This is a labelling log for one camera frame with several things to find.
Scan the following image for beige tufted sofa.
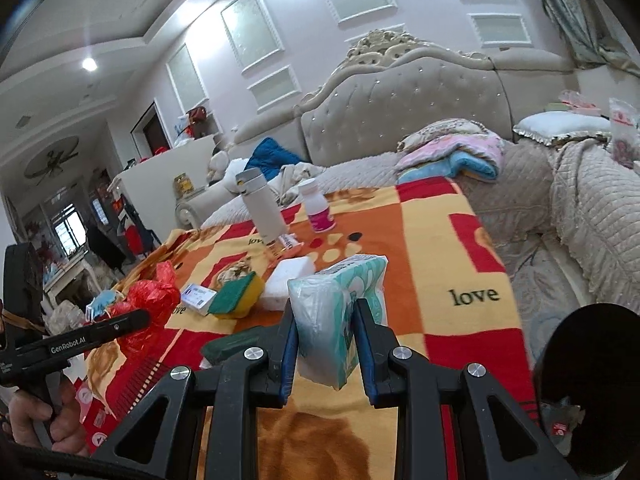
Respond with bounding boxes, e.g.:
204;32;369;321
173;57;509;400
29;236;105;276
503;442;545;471
175;30;640;361

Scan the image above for yellow green sponge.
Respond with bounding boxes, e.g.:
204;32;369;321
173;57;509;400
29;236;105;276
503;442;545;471
207;272;266;319

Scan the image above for white garment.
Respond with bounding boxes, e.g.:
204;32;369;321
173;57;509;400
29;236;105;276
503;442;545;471
272;161;321;201

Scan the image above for clear plastic bag red print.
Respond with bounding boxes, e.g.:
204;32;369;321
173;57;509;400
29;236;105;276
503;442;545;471
542;89;601;116
607;97;640;169

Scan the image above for blue jacket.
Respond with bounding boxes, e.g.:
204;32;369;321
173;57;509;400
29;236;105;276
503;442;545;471
245;137;309;181

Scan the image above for folded pink blue blankets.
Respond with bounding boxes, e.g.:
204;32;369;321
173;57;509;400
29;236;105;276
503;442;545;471
397;119;506;184

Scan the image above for mint green tissue pack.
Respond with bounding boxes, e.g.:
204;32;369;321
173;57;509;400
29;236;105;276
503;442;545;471
287;254;390;391

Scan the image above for dark hanging garment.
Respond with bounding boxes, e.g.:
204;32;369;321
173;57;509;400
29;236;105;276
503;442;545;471
87;225;126;274

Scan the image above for black trash bin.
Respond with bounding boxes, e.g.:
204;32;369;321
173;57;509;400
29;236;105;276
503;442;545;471
534;304;640;472

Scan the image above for person's left hand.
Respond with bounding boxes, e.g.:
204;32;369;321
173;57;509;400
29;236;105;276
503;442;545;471
10;374;92;461

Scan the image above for bright window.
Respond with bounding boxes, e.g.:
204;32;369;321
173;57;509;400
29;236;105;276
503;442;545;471
50;215;84;256

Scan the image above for white frilled pillow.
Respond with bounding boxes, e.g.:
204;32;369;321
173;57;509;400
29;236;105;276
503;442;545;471
514;111;614;147

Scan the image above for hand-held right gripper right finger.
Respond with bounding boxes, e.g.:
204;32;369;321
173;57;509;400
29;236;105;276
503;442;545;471
353;298;577;480

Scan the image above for patterned curtain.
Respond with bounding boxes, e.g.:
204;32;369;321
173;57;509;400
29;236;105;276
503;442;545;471
530;0;640;79

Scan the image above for white partition cabinet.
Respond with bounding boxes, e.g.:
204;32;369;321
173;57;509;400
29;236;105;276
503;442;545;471
112;135;226;241

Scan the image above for white plush toy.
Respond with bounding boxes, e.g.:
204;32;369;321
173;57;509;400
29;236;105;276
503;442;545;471
207;145;251;194

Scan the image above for white blue medicine box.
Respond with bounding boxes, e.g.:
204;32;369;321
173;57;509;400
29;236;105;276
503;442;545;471
180;284;219;316

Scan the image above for dark green wrapper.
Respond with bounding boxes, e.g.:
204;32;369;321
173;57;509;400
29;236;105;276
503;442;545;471
200;326;264;367

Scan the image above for white foam block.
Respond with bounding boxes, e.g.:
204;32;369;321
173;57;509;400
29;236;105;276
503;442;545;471
263;256;317;311

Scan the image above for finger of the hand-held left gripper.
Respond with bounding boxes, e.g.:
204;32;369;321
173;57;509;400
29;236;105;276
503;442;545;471
86;308;153;349

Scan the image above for white pink label medicine bottle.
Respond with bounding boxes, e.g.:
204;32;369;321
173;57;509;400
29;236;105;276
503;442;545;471
298;178;336;234

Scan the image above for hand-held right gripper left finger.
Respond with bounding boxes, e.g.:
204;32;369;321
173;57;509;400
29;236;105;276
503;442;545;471
89;303;300;480

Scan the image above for ceiling fan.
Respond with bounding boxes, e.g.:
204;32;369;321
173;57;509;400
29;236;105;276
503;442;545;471
24;149;80;180

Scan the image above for white thermos bottle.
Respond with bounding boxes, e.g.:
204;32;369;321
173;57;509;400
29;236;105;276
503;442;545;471
235;168;287;246

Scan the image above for red orange printed blanket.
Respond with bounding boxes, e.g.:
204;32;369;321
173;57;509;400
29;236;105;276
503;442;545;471
82;180;542;480

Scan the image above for black cable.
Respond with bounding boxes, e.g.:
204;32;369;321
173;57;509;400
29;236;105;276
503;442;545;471
17;437;109;480

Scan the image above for orange white flat packet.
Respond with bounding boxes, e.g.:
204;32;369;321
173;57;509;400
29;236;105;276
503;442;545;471
267;234;304;256

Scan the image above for blue face mask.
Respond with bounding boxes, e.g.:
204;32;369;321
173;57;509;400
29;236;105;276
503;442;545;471
85;290;124;321

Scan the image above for beige quilted sofa cover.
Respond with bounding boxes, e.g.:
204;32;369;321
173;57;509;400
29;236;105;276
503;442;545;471
500;137;640;322

